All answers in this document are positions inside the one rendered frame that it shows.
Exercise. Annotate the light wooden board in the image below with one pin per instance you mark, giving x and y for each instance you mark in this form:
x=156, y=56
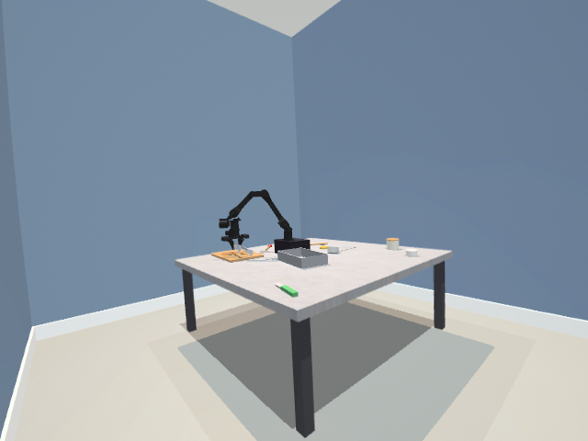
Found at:
x=234, y=255

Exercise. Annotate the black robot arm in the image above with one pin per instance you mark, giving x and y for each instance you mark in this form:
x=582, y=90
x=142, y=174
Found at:
x=224, y=223

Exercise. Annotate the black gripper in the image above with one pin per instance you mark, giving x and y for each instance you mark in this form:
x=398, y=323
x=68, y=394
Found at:
x=234, y=234

